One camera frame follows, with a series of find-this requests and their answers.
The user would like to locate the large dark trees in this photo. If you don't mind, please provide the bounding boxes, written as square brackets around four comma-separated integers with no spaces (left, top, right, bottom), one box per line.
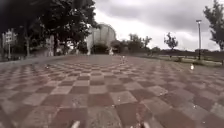
[0,0,100,57]

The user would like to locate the red and grey checkered pavement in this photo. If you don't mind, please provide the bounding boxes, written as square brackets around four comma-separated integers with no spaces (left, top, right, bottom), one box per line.
[0,54,224,128]

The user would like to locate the lamp pole with flat head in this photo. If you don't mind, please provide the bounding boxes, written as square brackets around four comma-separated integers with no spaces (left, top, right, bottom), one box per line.
[195,19,203,61]

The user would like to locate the pale domed building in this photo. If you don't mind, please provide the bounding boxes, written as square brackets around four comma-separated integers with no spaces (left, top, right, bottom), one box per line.
[85,22,118,56]

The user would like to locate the white sign on posts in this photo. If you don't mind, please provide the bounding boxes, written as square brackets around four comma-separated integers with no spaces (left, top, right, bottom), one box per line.
[1,28,18,61]

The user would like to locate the low dark hedge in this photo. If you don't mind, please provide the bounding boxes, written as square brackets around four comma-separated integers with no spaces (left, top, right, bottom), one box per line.
[159,49,224,62]

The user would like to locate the small tree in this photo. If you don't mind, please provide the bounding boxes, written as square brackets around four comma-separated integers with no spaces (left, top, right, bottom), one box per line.
[163,32,179,52]

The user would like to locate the robot's own part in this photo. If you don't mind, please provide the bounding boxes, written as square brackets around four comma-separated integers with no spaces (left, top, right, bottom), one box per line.
[70,120,81,128]
[142,121,152,128]

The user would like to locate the row of distant trees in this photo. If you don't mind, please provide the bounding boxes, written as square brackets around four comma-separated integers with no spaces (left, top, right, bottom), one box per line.
[111,33,162,56]

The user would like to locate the grass area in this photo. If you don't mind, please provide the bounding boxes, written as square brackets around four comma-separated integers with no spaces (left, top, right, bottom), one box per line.
[143,54,224,68]

